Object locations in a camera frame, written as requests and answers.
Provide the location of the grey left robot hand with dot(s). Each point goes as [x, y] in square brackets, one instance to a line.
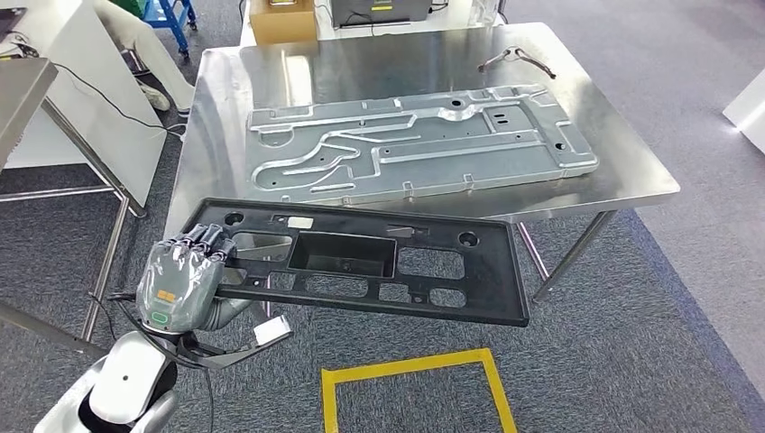
[176, 281]

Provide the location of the black plastic panel part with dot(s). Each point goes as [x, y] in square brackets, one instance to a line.
[496, 275]

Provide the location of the stainless steel workbench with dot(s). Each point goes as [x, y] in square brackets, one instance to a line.
[388, 66]

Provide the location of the white board panel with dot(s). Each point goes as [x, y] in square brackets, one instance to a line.
[89, 119]

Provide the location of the yellow floor tape square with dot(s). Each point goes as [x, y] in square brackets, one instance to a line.
[329, 400]

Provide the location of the seated person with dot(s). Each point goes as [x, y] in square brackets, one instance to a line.
[149, 54]

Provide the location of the steel side table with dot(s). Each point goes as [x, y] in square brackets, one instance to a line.
[24, 95]

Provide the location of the small blue step stool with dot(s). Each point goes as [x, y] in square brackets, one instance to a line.
[173, 18]

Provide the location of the stamped grey metal plate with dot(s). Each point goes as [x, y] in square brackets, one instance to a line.
[418, 149]

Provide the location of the brown cardboard box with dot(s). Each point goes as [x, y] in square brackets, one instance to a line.
[284, 24]

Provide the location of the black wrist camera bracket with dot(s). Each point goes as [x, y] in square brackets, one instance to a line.
[221, 360]

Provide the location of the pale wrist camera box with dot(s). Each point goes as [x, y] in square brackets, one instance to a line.
[272, 330]

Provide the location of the white lit pedestal block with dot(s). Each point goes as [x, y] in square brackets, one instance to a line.
[747, 110]

